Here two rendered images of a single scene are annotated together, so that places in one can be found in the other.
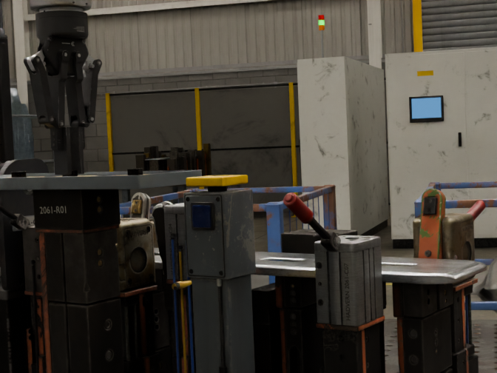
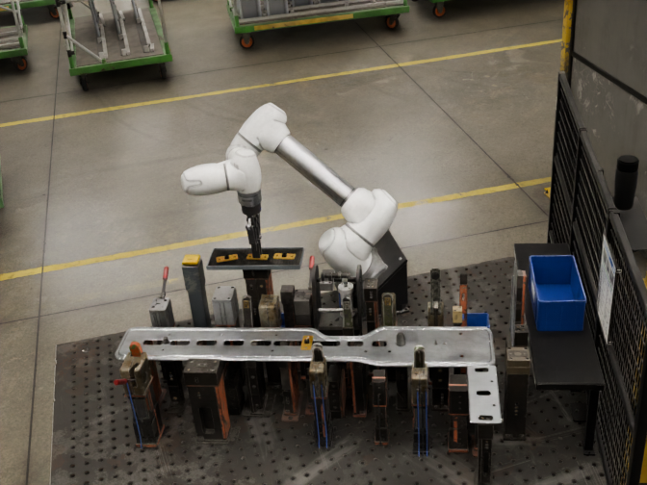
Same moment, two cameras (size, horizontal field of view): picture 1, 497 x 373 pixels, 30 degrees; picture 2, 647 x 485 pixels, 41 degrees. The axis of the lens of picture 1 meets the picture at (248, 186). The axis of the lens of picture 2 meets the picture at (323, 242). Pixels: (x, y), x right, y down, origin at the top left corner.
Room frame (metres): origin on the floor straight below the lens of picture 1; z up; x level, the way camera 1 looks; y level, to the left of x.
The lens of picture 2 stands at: (4.13, -0.79, 2.92)
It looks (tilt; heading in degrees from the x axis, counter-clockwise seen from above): 30 degrees down; 154
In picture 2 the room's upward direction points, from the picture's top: 5 degrees counter-clockwise
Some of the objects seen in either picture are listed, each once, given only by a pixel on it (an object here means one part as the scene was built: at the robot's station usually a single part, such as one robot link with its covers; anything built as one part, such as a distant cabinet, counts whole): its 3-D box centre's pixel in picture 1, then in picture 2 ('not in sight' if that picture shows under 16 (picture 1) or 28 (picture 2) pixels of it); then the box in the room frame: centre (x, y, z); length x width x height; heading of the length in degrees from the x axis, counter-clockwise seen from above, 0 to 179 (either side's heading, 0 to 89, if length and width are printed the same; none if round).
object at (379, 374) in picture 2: not in sight; (381, 408); (2.07, 0.39, 0.84); 0.11 x 0.08 x 0.29; 146
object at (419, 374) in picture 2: not in sight; (420, 409); (2.18, 0.48, 0.87); 0.12 x 0.09 x 0.35; 146
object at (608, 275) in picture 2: not in sight; (608, 289); (2.44, 1.04, 1.30); 0.23 x 0.02 x 0.31; 146
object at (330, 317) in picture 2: (1, 294); (340, 322); (1.67, 0.45, 0.94); 0.18 x 0.13 x 0.49; 56
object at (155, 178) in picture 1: (75, 180); (255, 258); (1.37, 0.26, 1.16); 0.37 x 0.14 x 0.02; 56
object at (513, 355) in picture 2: not in sight; (515, 395); (2.30, 0.79, 0.88); 0.08 x 0.08 x 0.36; 56
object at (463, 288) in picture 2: not in sight; (462, 329); (1.97, 0.81, 0.95); 0.03 x 0.01 x 0.50; 56
